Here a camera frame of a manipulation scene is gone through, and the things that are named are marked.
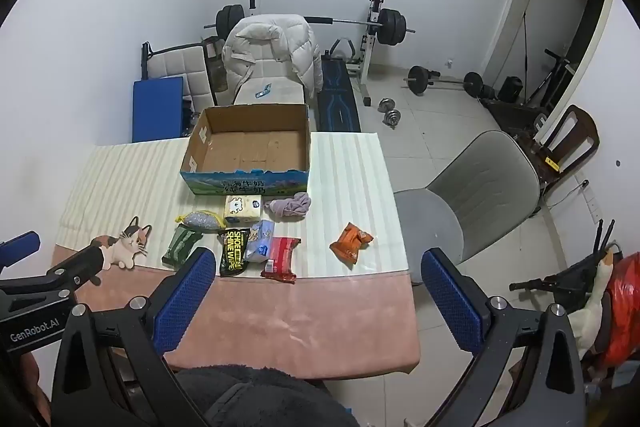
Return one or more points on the black router antennas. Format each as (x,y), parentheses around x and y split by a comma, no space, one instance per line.
(597,237)

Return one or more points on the red plastic bag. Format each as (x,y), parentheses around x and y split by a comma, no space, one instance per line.
(625,307)

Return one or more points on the chair with white puffer jacket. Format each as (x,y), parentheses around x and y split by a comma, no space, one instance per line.
(270,42)

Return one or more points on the white upholstered chair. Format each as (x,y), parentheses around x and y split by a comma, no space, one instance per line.
(280,94)

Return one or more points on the blue tissue pack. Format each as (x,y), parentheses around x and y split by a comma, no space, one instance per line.
(260,239)

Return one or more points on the striped cream tablecloth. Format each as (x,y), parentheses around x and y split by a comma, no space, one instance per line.
(345,187)

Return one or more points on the cardboard box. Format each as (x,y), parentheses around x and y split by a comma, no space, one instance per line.
(245,152)

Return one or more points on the grey padded chair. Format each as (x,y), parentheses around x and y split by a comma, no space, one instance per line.
(480,182)

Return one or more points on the yellow white tissue pack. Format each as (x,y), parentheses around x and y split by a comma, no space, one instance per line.
(242,208)

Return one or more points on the orange snack packet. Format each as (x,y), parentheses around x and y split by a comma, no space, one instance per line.
(350,243)

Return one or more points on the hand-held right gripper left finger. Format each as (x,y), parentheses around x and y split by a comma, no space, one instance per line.
(185,302)

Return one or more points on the white goose plush toy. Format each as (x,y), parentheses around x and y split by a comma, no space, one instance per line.
(587,324)

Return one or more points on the clear water jug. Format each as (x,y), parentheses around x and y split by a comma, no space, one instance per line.
(217,72)

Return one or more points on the brown wooden chair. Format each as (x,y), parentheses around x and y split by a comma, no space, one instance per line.
(586,129)

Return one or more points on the green packet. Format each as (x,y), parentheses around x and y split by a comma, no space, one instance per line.
(180,244)

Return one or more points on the blue board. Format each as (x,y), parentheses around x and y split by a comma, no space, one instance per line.
(157,112)

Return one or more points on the person's dark fleece clothing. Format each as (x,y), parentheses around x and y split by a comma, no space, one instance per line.
(260,397)

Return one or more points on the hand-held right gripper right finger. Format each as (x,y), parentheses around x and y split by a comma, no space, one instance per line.
(452,302)

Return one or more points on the small blue packet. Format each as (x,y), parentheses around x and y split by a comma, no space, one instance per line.
(263,91)

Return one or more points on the black exercise machine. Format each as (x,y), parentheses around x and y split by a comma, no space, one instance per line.
(515,117)

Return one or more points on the short barbell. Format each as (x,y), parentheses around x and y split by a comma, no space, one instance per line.
(417,79)

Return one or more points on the black yellow wipes packet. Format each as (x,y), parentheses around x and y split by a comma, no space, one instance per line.
(234,252)

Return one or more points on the calico cat plush toy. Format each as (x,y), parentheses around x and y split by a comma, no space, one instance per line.
(125,247)

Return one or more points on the pink tablecloth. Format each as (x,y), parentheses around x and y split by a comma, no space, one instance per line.
(310,322)

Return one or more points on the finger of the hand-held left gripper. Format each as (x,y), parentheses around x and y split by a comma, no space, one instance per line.
(20,248)
(77,264)

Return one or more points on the barbell with black plates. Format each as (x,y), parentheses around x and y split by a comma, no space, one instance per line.
(390,26)

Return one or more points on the black round weight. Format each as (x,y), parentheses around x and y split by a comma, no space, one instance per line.
(510,89)

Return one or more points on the white door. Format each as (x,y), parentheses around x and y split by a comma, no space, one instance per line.
(515,7)

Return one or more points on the white wall socket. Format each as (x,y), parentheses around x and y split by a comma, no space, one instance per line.
(592,207)

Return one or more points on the white barbell rack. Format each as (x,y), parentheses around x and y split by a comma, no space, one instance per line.
(372,52)

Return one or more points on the red packet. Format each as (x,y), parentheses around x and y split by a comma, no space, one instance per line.
(280,257)

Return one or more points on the black blue weight bench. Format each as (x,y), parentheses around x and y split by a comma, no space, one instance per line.
(340,102)

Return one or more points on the chrome dumbbell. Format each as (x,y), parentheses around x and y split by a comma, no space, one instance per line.
(391,119)
(386,105)

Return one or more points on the white quilted chair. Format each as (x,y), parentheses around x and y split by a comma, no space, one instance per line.
(175,62)

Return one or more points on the silver pouch with yellow ends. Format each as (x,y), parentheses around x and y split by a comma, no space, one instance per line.
(200,220)

